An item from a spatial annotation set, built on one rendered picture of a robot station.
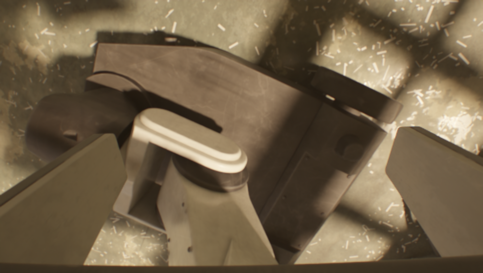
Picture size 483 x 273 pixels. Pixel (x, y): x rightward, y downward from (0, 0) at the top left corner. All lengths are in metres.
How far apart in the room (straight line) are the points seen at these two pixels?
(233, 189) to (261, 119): 0.18
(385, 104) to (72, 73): 0.84
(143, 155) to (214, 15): 0.42
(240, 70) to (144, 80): 0.21
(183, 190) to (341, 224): 0.63
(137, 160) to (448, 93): 0.76
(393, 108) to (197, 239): 0.43
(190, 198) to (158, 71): 0.30
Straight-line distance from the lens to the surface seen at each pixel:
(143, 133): 0.40
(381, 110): 0.53
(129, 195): 0.47
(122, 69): 0.59
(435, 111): 0.82
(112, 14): 0.80
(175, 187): 0.41
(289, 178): 0.55
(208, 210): 0.35
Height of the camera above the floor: 0.67
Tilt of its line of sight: 69 degrees down
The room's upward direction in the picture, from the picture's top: 161 degrees counter-clockwise
